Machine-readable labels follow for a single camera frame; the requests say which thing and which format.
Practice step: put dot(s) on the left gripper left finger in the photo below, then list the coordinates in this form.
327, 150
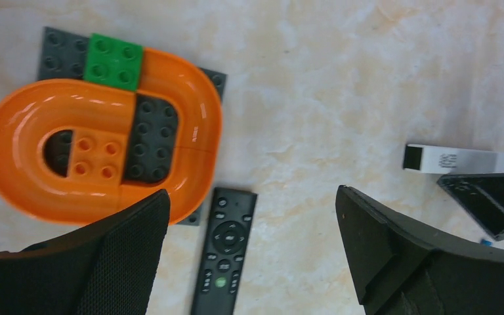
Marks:
106, 267

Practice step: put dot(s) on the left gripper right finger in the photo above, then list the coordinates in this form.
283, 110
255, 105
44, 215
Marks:
400, 265

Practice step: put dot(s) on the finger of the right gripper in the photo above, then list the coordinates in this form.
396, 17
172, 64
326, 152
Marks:
481, 196

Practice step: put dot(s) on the white remote control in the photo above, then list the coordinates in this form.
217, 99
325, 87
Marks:
441, 160

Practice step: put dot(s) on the black remote control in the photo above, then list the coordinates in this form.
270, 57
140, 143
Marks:
226, 238

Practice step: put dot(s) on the blue battery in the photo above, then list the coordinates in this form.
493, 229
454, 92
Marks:
486, 242

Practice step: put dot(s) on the orange tape dispenser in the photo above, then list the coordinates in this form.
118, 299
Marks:
63, 143

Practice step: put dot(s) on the small green brick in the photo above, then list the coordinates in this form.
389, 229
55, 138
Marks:
113, 62

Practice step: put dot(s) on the grey toy baseplate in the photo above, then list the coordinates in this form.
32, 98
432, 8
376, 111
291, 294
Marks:
155, 124

